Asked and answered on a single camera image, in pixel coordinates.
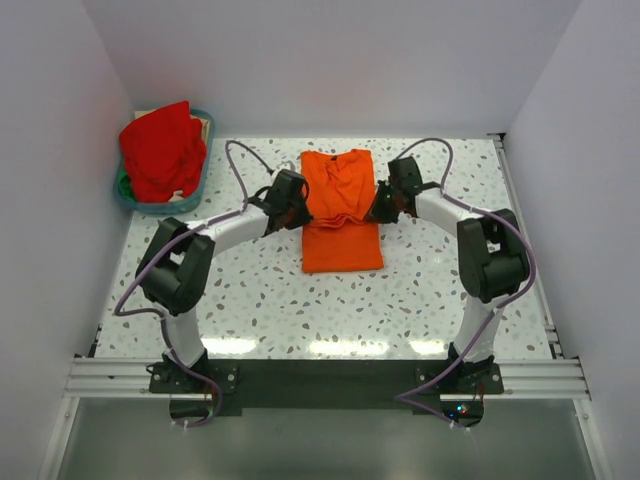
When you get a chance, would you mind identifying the orange t-shirt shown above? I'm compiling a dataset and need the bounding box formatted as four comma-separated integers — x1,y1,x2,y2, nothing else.
301,149,384,274

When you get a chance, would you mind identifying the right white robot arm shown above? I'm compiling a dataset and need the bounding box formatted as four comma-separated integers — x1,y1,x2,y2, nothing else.
365,156,534,393

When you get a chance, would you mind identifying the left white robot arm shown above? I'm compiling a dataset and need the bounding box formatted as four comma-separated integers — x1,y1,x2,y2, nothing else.
136,169,312,392

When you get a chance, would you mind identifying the teal plastic basket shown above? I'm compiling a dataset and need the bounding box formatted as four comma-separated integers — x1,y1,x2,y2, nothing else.
112,122,215,216

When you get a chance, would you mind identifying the red t-shirt in basket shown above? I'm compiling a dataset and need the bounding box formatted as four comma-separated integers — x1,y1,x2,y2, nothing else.
119,100,207,203

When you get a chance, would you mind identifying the green garment in basket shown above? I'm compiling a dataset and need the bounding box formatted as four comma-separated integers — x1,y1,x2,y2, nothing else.
117,170,136,202

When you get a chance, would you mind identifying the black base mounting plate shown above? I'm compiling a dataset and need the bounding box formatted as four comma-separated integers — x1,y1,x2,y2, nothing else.
146,355,505,418

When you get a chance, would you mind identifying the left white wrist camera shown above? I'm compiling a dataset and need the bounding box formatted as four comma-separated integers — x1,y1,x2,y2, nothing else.
276,161,296,171

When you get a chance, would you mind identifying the aluminium front rail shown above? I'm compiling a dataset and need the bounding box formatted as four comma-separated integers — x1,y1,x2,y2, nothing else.
63,357,158,399

